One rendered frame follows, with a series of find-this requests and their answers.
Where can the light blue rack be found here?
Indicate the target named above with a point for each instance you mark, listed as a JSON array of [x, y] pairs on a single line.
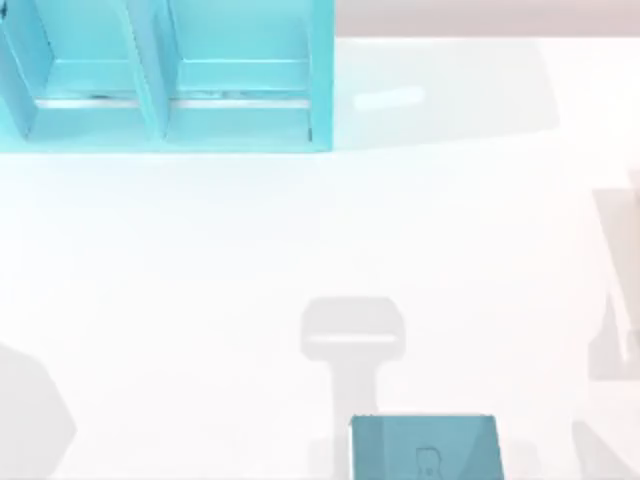
[[235, 75]]

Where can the teal book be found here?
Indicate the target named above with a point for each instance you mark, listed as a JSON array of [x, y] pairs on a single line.
[[425, 447]]

